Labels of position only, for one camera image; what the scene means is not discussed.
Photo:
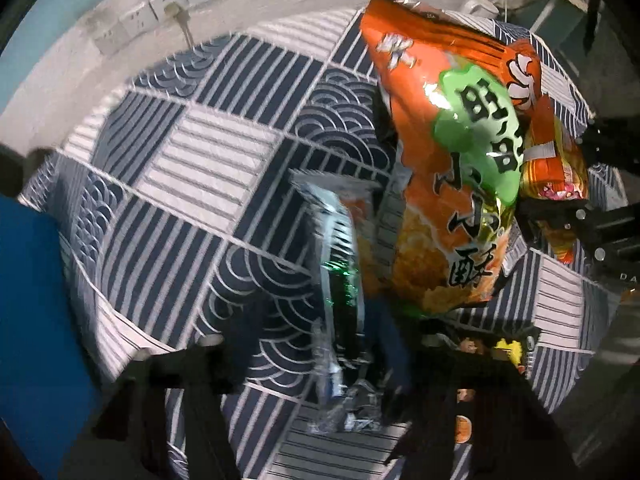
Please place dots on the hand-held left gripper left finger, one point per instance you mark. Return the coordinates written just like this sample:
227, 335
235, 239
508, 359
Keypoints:
210, 365

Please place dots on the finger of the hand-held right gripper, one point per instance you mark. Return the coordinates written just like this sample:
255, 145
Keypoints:
575, 222
612, 142

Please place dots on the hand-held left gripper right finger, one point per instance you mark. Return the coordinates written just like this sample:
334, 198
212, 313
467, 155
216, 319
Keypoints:
395, 355

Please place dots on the orange snack bag white swirl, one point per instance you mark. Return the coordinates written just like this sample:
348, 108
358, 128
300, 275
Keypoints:
545, 160

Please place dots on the black silver snack packet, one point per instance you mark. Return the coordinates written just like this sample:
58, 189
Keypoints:
335, 260

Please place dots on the orange snack bag green label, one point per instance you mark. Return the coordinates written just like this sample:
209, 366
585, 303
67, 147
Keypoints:
450, 185

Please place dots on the cardboard box blue rim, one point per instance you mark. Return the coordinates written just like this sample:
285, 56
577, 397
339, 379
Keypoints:
40, 335

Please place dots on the white electric kettle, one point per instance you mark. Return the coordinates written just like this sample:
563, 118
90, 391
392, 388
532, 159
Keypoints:
480, 6

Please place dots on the blue white patterned tablecloth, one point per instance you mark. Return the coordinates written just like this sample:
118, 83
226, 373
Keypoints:
200, 160

